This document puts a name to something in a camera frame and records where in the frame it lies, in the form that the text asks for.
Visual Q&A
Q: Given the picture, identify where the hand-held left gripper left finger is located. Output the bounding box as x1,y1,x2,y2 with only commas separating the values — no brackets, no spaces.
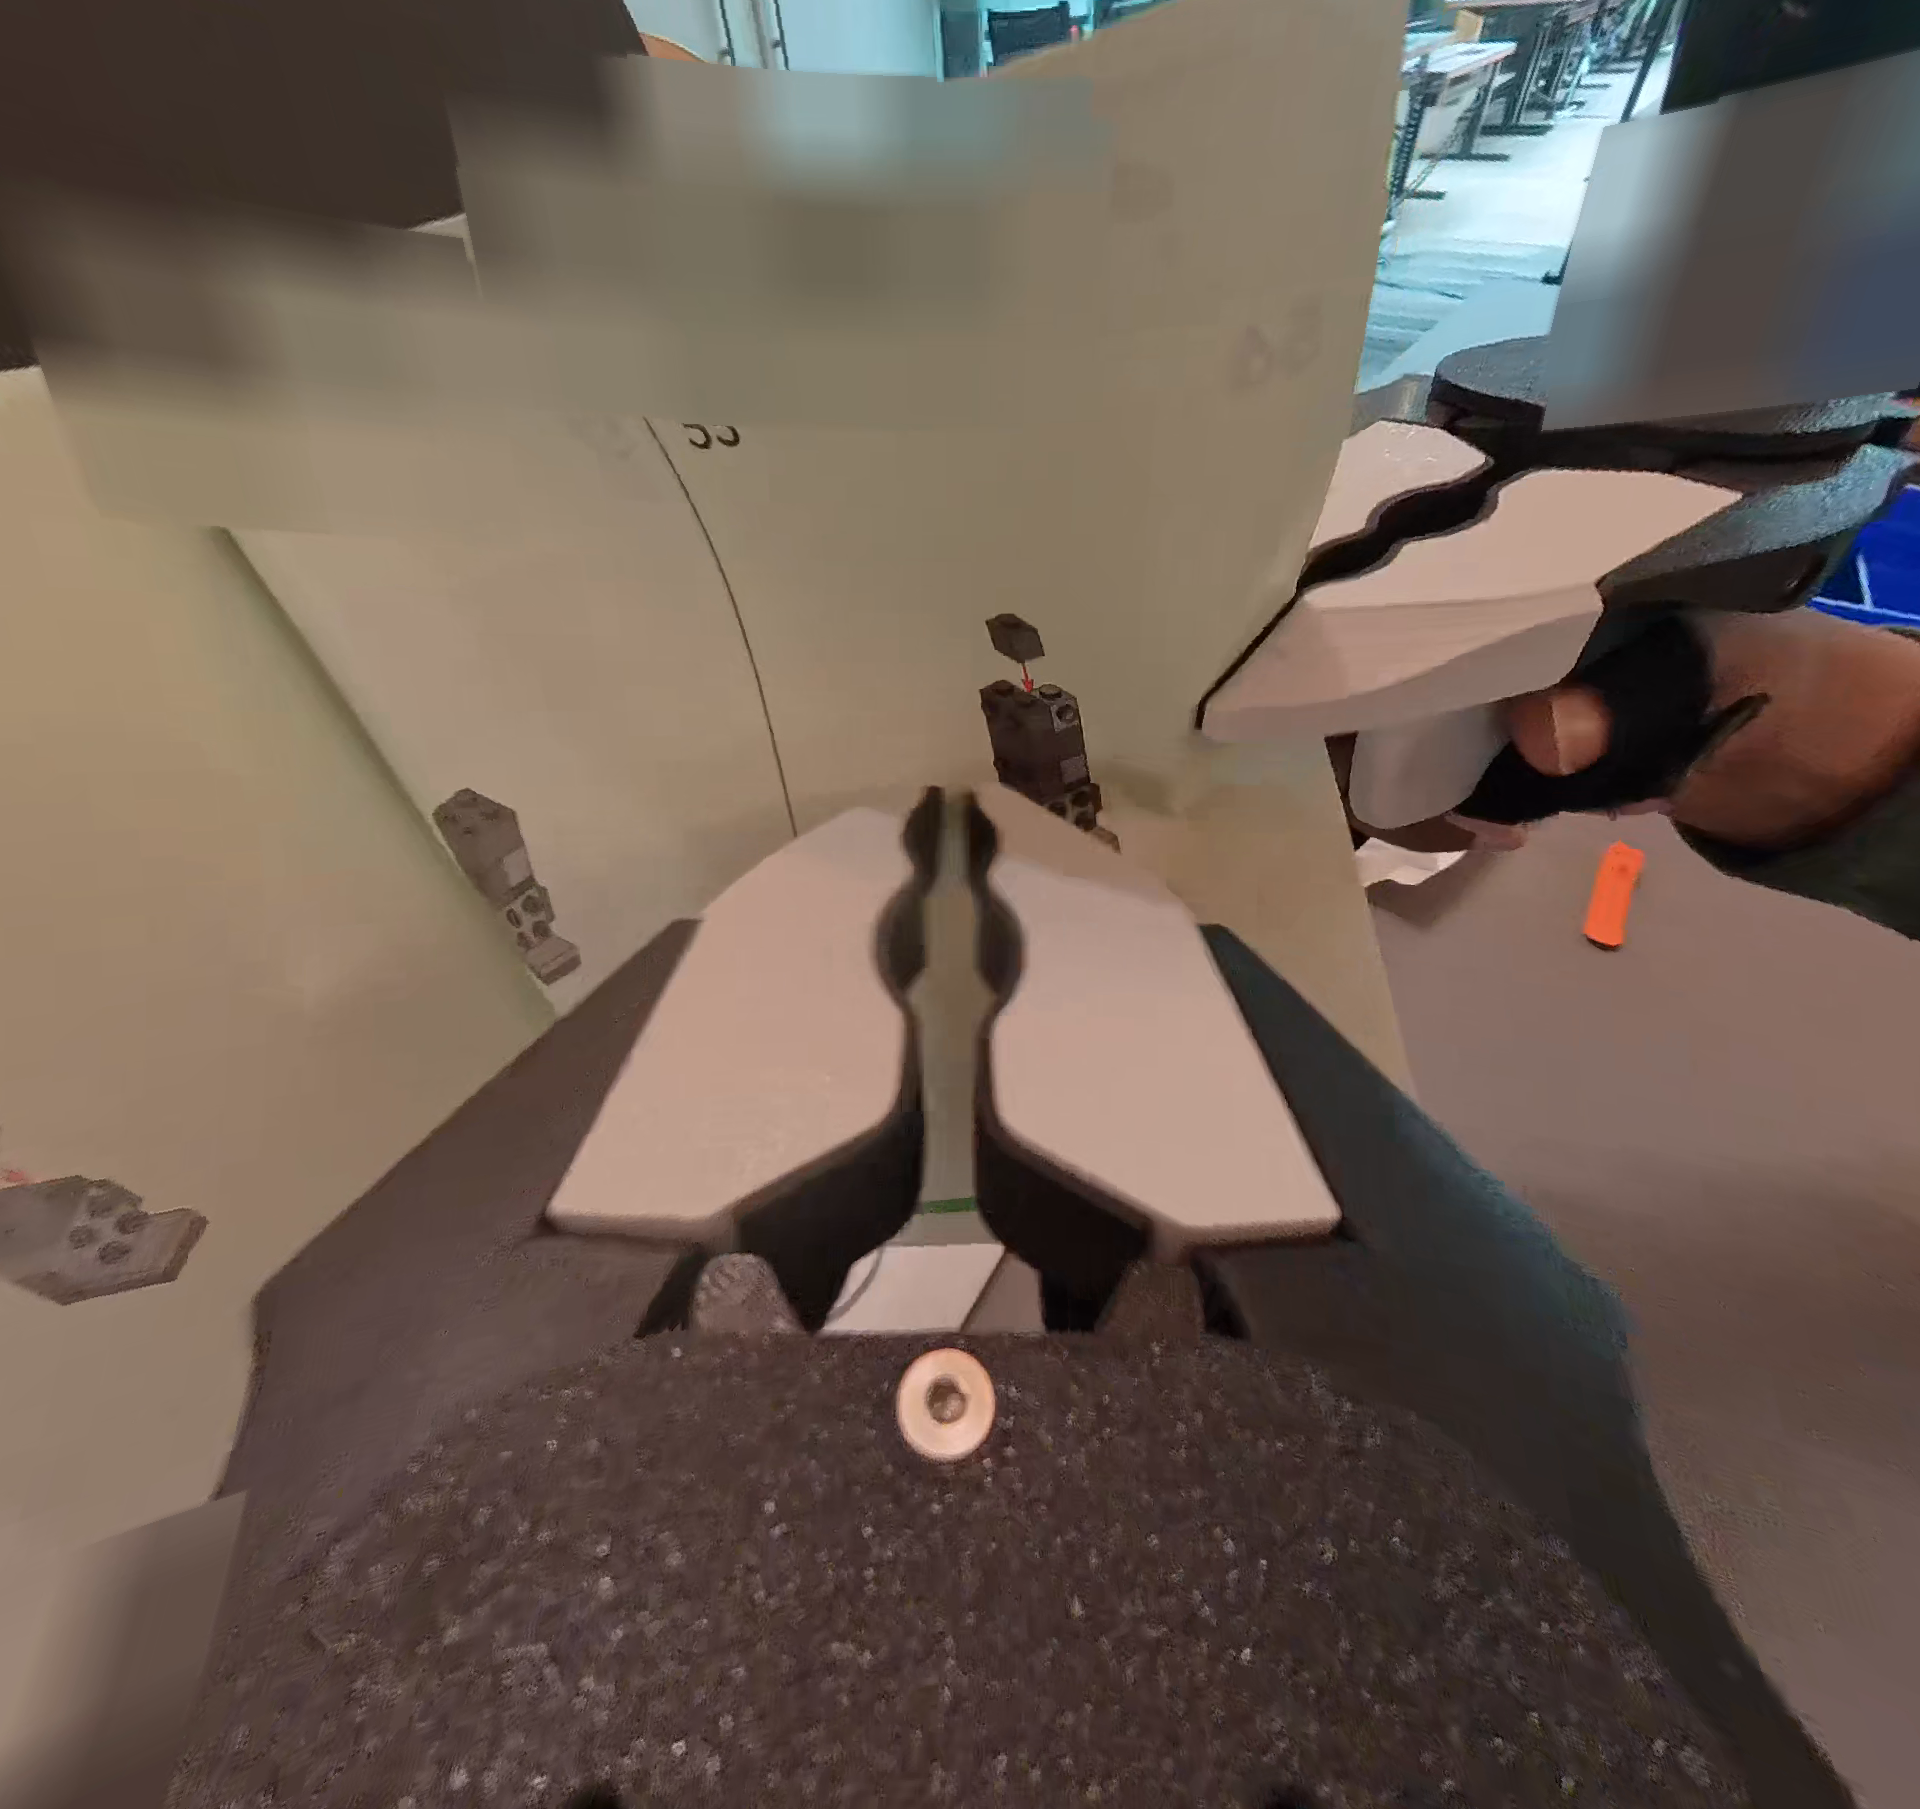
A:
542,785,947,1243

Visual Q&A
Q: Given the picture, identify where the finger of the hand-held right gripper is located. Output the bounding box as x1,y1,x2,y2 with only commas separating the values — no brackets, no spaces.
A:
1197,467,1744,748
1303,418,1497,583

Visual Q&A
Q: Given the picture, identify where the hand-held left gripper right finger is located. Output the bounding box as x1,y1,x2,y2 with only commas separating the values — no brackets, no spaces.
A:
956,785,1343,1259

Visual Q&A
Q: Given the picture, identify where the instruction booklet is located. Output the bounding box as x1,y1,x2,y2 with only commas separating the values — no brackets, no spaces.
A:
0,0,1421,1541

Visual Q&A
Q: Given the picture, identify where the grey desk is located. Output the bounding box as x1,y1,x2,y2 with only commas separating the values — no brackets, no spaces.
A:
1356,774,1920,1809

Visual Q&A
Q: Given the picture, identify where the person's right hand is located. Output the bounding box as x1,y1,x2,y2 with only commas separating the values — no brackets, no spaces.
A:
1506,611,1920,849

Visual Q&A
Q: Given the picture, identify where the blue plastic storage bin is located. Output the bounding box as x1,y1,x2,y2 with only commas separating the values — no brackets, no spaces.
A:
1807,481,1920,627

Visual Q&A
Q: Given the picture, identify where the orange flat toy piece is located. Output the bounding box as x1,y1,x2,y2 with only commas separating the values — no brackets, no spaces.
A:
1585,840,1649,953

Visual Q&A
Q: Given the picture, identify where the black office chair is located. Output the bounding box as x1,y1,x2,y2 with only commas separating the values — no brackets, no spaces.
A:
981,0,1078,79

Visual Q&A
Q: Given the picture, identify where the black flat panel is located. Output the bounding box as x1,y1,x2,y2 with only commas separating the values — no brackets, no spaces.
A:
0,0,651,372

